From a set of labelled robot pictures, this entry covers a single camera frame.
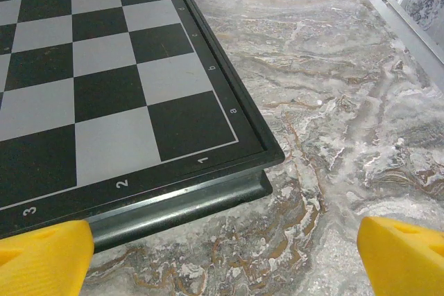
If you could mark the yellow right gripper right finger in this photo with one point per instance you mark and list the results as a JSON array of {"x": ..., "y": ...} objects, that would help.
[{"x": 406, "y": 261}]

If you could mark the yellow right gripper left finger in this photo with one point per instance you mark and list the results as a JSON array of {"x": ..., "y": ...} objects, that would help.
[{"x": 41, "y": 261}]

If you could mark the black grey chessboard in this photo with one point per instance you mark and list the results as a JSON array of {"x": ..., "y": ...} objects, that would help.
[{"x": 104, "y": 84}]

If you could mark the aluminium side rail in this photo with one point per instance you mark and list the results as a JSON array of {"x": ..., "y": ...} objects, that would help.
[{"x": 409, "y": 22}]

